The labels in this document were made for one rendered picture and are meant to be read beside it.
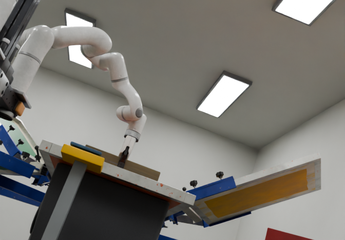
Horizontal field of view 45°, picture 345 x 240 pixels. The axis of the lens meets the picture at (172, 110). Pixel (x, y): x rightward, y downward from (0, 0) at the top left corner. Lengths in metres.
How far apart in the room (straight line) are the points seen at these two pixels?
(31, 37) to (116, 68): 0.44
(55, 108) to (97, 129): 0.71
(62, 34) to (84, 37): 0.11
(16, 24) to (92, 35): 0.44
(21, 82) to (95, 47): 0.40
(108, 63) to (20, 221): 4.52
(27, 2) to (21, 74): 0.28
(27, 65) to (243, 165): 5.38
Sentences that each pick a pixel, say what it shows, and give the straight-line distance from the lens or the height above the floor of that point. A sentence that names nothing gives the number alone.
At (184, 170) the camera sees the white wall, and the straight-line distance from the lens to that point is 6.48.
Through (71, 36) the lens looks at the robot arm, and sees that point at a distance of 1.86.
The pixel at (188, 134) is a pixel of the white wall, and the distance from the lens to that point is 6.63.
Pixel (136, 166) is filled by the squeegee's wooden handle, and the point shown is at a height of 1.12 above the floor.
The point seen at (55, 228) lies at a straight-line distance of 1.30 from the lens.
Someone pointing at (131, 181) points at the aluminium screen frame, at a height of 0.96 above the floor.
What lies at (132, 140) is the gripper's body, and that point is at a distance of 2.02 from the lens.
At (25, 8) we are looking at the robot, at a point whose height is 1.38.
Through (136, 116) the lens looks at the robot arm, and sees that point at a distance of 1.98.
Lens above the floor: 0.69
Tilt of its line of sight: 21 degrees up
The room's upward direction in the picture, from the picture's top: 19 degrees clockwise
